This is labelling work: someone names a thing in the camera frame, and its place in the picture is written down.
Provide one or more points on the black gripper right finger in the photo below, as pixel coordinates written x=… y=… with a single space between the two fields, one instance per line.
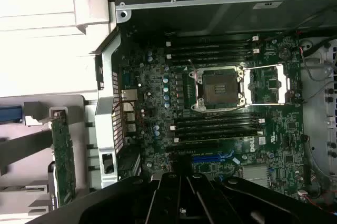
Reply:
x=205 y=203

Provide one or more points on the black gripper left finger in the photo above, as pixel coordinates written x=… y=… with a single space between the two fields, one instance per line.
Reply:
x=166 y=200

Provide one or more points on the blue expansion slot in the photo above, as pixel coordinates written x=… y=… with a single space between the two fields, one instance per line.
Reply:
x=206 y=158

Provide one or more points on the silver chipset heatsink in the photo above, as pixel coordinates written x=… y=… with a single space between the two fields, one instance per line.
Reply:
x=255 y=174

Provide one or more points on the black RAM slot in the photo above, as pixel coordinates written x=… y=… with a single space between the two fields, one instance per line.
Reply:
x=210 y=56
x=216 y=120
x=210 y=42
x=216 y=133
x=210 y=62
x=210 y=49
x=216 y=127

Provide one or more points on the metal USB port block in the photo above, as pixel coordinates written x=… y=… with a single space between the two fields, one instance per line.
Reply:
x=128 y=107
x=129 y=117
x=130 y=127

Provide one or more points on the thin metal locking lever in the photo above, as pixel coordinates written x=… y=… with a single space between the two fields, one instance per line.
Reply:
x=226 y=110
x=196 y=84

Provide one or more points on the green Dell motherboard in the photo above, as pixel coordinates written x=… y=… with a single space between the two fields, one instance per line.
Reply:
x=276 y=134

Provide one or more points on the metal ethernet port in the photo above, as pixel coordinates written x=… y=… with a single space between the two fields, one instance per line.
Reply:
x=129 y=95

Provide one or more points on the grey metal PC case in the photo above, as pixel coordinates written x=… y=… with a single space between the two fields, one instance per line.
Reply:
x=105 y=103

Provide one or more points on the CPU socket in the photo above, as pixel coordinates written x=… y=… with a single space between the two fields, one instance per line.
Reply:
x=218 y=87

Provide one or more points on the grey parts rack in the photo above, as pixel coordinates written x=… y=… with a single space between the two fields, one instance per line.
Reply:
x=79 y=108

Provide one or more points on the metal socket cover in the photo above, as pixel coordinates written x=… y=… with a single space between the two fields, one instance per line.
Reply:
x=285 y=84

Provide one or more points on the coin cell battery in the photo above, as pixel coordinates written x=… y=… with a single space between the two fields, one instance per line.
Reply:
x=284 y=53

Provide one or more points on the blue plastic part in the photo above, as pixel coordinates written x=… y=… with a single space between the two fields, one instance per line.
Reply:
x=10 y=113

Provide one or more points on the white corner bracket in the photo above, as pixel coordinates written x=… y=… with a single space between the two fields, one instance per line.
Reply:
x=90 y=8

